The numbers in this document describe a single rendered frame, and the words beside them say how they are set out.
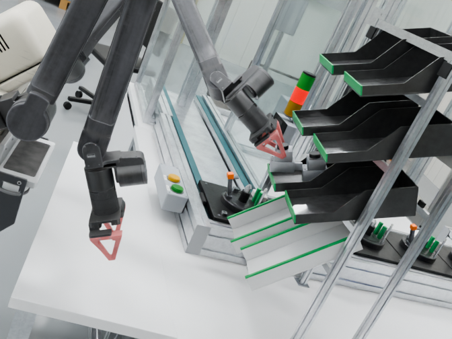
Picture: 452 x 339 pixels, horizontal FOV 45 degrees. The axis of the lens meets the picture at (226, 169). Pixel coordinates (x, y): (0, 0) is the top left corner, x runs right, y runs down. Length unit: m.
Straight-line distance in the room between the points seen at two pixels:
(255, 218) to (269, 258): 0.18
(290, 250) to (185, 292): 0.29
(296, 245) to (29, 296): 0.64
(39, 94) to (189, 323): 0.64
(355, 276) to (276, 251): 0.51
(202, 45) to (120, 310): 0.68
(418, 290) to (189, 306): 0.92
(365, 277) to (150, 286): 0.78
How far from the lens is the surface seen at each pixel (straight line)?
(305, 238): 1.42
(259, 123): 1.35
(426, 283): 2.03
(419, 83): 1.20
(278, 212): 1.53
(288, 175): 1.45
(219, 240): 1.60
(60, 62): 1.08
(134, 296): 1.36
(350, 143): 1.30
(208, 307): 1.43
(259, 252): 1.42
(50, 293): 1.29
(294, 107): 1.85
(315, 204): 1.33
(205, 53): 1.41
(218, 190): 1.80
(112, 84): 1.08
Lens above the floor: 1.66
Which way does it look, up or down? 20 degrees down
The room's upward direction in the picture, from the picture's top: 24 degrees clockwise
